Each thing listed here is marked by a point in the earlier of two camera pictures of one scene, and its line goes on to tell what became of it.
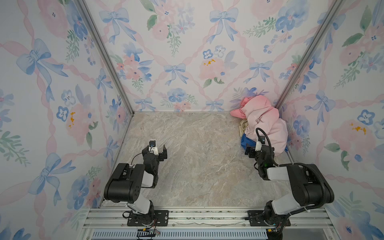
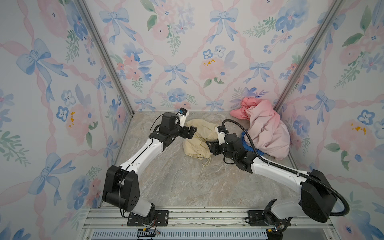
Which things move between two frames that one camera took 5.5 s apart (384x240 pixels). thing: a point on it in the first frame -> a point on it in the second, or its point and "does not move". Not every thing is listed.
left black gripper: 161,154 -> 186,132
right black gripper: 252,151 -> 216,147
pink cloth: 260,116 does not move
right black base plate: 256,219 does not move
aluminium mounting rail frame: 307,223 does not move
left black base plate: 156,218 does not move
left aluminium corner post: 106,54 does not move
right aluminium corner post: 337,5 does not move
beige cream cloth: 244,124 -> 196,146
